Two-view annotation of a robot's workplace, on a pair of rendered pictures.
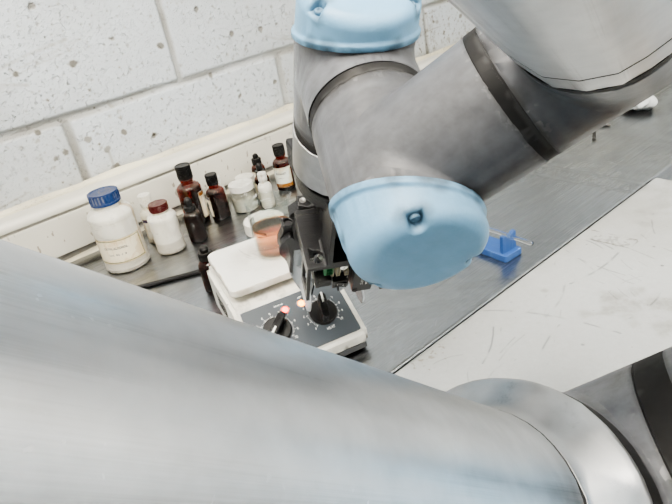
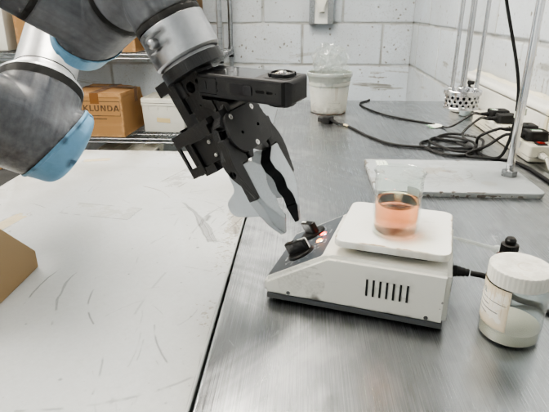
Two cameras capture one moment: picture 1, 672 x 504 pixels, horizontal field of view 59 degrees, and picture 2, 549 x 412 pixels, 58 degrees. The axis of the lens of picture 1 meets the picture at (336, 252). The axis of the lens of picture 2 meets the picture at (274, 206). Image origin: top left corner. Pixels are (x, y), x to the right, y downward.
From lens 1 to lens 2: 0.96 m
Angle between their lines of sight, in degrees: 110
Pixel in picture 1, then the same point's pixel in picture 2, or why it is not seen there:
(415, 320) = (254, 337)
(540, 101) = not seen: outside the picture
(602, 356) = (37, 373)
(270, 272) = (357, 217)
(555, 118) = not seen: outside the picture
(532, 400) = (28, 59)
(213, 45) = not seen: outside the picture
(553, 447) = (20, 55)
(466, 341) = (184, 337)
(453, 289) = (252, 391)
